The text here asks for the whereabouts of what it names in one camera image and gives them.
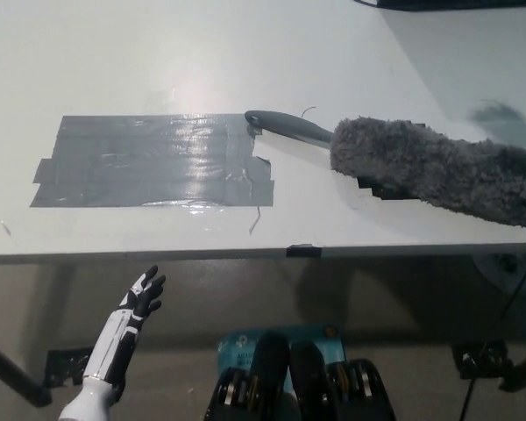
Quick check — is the large grey tape patch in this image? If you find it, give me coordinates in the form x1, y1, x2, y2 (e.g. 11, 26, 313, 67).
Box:
29, 112, 276, 209

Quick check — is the black slanted table leg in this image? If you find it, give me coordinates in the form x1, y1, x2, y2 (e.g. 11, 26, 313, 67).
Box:
498, 350, 526, 393
0, 337, 53, 407

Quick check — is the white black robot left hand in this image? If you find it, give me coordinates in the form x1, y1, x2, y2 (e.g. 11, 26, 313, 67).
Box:
83, 265, 167, 391

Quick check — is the square black tape patch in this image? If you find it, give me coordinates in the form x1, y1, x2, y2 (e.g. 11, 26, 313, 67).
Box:
357, 175, 422, 203

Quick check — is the grey fluffy duster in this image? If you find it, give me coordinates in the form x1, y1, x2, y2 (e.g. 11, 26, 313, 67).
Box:
244, 109, 526, 227

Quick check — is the small black edge tape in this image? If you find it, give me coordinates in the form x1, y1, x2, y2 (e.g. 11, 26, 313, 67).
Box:
285, 243, 323, 259

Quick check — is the black flat device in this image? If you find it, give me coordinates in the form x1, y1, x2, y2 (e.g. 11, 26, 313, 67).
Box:
374, 0, 526, 12

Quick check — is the thin dark hanging cable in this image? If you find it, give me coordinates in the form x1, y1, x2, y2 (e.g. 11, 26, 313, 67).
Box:
499, 258, 526, 322

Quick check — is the black floor cable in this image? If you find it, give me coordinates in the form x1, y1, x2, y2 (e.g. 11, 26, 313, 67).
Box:
458, 379, 481, 421

